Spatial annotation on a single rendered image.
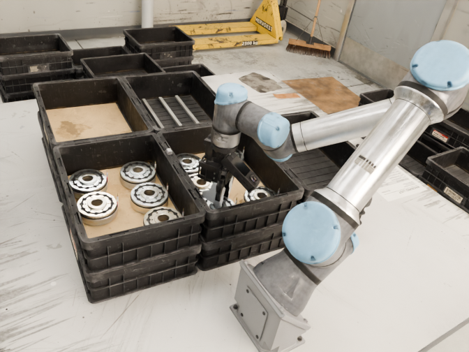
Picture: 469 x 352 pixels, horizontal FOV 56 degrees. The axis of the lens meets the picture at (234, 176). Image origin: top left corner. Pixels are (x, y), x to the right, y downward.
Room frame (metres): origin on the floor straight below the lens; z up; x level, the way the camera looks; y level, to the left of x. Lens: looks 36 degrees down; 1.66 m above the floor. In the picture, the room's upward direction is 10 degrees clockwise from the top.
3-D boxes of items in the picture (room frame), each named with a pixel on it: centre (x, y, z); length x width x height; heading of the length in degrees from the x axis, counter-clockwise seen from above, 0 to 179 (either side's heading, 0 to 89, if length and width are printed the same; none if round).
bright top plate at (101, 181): (0.95, 0.40, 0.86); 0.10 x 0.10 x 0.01
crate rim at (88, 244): (0.89, 0.28, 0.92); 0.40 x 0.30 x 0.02; 33
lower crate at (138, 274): (0.89, 0.28, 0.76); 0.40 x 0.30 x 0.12; 33
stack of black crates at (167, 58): (2.86, 0.65, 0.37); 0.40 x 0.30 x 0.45; 128
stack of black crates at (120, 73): (2.30, 0.73, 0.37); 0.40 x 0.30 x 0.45; 128
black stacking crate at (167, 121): (1.39, 0.25, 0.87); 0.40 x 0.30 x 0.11; 33
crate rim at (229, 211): (1.06, 0.03, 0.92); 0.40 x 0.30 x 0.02; 33
